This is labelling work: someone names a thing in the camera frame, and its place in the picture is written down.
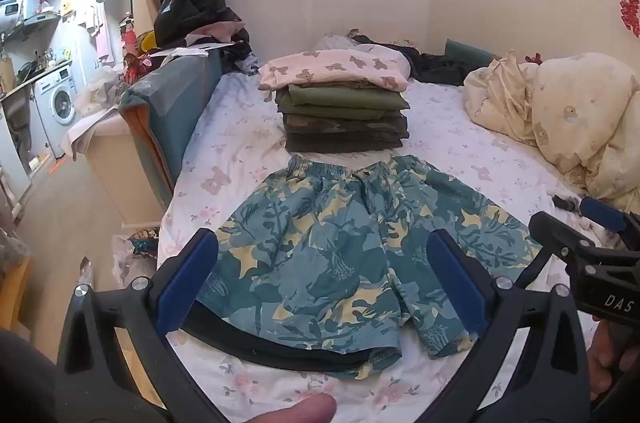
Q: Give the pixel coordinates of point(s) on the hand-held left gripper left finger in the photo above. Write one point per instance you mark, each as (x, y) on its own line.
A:
(187, 275)

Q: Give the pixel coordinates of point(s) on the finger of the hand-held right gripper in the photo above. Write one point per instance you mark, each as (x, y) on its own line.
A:
(602, 213)
(555, 230)

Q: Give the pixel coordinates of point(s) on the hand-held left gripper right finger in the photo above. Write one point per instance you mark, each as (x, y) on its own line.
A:
(457, 285)

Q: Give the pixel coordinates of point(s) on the teal floral print shorts pants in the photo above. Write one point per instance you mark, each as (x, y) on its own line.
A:
(325, 263)

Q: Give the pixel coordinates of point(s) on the dark olive folded pants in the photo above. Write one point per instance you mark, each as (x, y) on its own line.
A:
(340, 145)

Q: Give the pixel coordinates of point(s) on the camouflage folded pants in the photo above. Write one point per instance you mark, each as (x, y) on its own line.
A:
(345, 126)

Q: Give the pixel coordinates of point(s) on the green folded pants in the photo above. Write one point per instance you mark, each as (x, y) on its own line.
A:
(340, 100)

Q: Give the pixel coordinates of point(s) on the person's right hand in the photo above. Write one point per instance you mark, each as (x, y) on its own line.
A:
(600, 353)

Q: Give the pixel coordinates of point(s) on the person's left hand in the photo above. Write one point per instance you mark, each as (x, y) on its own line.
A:
(295, 410)

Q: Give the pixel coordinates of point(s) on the small black item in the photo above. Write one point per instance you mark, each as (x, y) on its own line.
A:
(565, 203)

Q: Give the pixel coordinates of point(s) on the clear plastic bag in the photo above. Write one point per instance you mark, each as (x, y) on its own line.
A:
(135, 248)

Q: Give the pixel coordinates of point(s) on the cream bear-print duvet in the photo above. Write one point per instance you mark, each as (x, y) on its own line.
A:
(575, 103)

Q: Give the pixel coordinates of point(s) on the teal bed headboard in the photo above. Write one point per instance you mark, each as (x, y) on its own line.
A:
(165, 118)

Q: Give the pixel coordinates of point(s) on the person's dark clothing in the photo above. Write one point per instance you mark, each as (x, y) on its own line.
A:
(22, 378)

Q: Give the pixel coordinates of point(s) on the teal cushion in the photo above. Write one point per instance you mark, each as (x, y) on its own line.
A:
(465, 49)

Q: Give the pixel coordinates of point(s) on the dark clothes heap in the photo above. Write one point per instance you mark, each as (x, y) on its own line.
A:
(435, 65)

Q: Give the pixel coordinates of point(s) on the white washing machine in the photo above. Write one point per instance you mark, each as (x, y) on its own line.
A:
(56, 100)

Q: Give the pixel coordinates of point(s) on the pink cloth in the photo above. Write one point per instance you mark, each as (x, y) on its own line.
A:
(217, 30)

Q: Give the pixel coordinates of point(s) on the pink bear-print folded garment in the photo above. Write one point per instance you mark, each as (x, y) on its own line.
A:
(330, 65)

